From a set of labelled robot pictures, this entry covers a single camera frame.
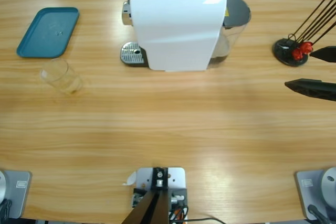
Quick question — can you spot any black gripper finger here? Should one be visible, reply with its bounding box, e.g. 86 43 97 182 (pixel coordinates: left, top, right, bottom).
309 46 336 63
284 78 336 102

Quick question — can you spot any red coffee capsule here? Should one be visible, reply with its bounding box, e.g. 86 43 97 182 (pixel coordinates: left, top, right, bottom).
300 41 314 54
292 48 304 61

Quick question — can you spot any clear glass cup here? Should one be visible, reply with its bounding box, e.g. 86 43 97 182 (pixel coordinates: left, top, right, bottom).
39 58 85 95

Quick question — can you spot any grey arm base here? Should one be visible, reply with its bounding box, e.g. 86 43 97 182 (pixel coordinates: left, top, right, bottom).
0 170 33 219
293 166 336 221

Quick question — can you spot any white capsule coffee machine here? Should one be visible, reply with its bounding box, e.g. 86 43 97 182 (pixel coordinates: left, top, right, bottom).
121 0 228 73

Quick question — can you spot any black capsule holder with rods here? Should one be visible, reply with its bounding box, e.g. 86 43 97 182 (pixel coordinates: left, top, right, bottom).
272 0 336 67

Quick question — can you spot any clear water tank black lid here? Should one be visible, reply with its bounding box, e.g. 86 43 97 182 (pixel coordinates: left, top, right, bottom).
209 0 252 68

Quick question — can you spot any metal grille drip tray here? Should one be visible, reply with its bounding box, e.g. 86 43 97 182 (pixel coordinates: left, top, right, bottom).
120 41 149 67

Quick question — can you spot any white paper tab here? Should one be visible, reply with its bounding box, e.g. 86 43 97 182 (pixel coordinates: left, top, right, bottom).
122 171 138 187

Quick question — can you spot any teal plastic tray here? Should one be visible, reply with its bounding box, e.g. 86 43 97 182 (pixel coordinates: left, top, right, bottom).
16 7 80 59

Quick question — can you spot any black base cable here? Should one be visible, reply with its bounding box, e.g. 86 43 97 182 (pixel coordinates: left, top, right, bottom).
0 199 13 219
307 204 333 224

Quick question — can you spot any white mount block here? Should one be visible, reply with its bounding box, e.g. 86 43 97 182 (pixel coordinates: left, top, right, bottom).
136 166 187 199

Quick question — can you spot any black floor cable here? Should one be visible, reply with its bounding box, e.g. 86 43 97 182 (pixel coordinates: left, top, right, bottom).
187 217 227 224

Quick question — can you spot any orange black cable bundle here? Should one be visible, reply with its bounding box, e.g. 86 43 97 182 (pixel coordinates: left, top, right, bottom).
169 205 190 221

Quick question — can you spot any dark camera post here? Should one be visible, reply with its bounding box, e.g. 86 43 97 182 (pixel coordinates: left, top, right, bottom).
122 166 169 224

